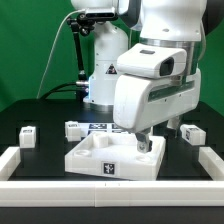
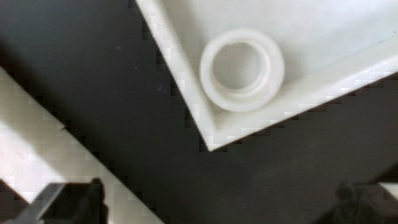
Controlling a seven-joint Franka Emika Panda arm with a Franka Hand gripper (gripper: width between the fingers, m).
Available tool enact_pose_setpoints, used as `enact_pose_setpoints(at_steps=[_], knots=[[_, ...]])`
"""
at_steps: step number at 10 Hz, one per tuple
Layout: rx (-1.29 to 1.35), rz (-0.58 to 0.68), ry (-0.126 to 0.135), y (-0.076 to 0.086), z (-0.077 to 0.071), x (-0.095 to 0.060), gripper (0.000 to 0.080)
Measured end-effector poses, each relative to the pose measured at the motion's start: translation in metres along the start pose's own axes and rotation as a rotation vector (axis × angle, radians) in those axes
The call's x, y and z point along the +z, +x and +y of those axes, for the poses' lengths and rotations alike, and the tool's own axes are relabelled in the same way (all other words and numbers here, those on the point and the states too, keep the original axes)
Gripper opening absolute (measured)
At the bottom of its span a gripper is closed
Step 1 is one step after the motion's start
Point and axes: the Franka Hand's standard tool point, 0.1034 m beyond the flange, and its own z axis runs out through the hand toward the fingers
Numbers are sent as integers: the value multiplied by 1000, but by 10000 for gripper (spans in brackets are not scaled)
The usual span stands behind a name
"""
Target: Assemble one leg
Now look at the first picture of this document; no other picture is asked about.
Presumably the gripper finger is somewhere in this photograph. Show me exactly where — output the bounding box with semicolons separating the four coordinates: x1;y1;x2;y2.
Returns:
166;117;181;137
135;133;152;154

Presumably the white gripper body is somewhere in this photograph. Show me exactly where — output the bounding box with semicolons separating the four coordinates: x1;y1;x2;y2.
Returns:
113;69;201;133

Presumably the white square tabletop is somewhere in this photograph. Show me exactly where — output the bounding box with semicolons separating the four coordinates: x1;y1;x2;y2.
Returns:
65;132;166;181

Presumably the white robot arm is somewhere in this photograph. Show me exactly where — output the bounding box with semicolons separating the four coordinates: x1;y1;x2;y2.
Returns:
71;0;224;153

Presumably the white U-shaped fence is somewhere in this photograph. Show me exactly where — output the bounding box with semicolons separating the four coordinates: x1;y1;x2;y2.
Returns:
0;147;224;207

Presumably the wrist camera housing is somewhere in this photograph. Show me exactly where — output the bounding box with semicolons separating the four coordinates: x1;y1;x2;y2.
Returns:
117;43;187;79

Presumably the black marker base plate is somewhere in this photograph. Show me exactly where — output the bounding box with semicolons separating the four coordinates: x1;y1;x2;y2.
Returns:
80;123;122;136

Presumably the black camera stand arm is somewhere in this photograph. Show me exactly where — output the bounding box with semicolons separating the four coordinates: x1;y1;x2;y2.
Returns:
66;17;88;102

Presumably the black cable at base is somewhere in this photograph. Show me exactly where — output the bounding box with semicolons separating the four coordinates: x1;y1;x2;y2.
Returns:
40;81;90;100

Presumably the black camera on stand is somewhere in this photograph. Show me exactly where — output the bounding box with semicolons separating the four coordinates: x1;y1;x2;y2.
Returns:
85;7;116;21

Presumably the white camera cable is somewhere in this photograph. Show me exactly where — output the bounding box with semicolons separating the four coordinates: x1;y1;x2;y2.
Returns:
35;9;86;100

